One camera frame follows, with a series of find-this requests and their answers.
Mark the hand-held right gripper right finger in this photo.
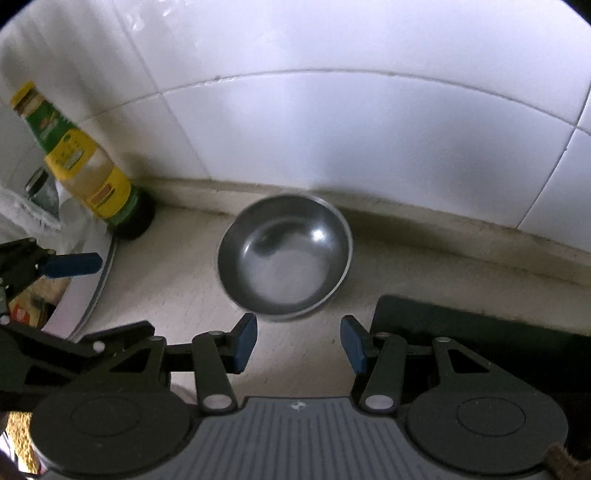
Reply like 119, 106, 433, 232
341, 316, 504, 412

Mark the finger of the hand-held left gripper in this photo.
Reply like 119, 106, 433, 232
0, 320, 156, 394
0, 237, 103, 306

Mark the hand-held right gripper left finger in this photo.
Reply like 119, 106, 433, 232
108, 313, 258, 412

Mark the stainless steel bowl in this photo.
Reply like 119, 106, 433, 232
216, 194, 355, 322

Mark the white round tray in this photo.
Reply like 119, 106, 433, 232
41, 185, 117, 343

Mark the yellow label oil bottle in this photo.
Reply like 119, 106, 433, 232
10, 82, 156, 241

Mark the yellow shaggy mat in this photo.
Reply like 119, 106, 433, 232
0, 408, 40, 476

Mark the black mat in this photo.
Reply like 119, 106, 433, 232
370, 294, 591, 462

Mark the brown fuzzy cloth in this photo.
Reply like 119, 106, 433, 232
544, 444, 591, 480

